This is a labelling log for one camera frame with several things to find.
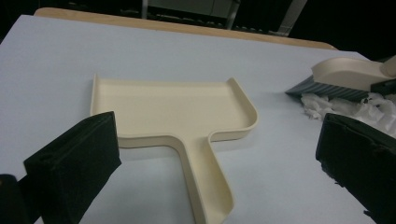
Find pile of white paper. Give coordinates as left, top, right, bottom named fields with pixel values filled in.
left=300, top=91, right=396, bottom=138

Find cream plastic dustpan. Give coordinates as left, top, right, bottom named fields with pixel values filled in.
left=89, top=73, right=260, bottom=224

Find cream hand brush grey bristles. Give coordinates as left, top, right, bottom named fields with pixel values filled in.
left=284, top=54, right=396, bottom=103

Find wooden table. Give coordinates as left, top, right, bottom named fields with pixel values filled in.
left=33, top=7, right=339, bottom=51

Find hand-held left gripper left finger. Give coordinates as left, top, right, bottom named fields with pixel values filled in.
left=22, top=110, right=122, bottom=224

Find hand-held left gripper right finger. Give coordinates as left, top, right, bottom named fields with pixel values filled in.
left=315, top=112, right=396, bottom=224

